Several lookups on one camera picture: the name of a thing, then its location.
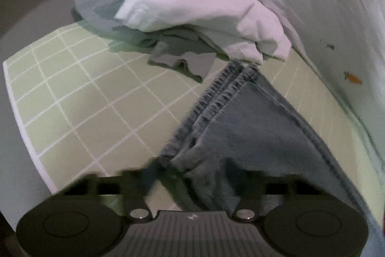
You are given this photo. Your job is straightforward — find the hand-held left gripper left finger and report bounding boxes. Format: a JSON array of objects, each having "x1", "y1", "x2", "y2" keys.
[{"x1": 62, "y1": 168, "x2": 151, "y2": 221}]

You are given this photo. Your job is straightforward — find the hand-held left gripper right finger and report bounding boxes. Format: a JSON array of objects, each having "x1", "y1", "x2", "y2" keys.
[{"x1": 231, "y1": 173, "x2": 327, "y2": 221}]

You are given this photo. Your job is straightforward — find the blue denim jeans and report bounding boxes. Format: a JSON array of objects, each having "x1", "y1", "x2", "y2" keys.
[{"x1": 141, "y1": 60, "x2": 385, "y2": 245}]

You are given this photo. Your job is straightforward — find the grey-blue garment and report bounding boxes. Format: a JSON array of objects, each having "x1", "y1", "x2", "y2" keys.
[{"x1": 72, "y1": 0, "x2": 220, "y2": 83}]

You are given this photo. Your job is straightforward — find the light blue printed blanket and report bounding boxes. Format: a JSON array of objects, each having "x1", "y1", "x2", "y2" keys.
[{"x1": 211, "y1": 0, "x2": 385, "y2": 155}]

